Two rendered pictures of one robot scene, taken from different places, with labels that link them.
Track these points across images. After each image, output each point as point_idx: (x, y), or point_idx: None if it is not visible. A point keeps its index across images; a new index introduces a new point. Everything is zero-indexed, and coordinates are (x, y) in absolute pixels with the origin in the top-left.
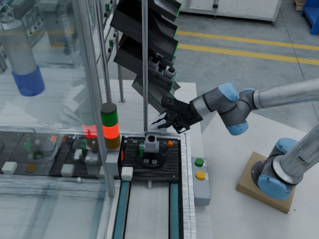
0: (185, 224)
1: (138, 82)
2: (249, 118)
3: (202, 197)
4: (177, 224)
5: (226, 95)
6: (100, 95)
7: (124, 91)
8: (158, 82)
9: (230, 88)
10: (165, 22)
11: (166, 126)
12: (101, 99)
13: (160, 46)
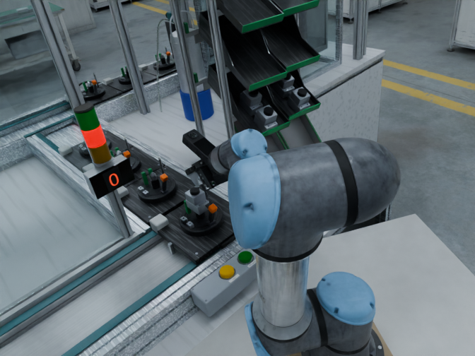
0: (146, 307)
1: None
2: (432, 257)
3: (198, 296)
4: (143, 304)
5: (232, 145)
6: (75, 90)
7: None
8: (243, 123)
9: (239, 135)
10: (305, 46)
11: (186, 172)
12: (80, 97)
13: (251, 72)
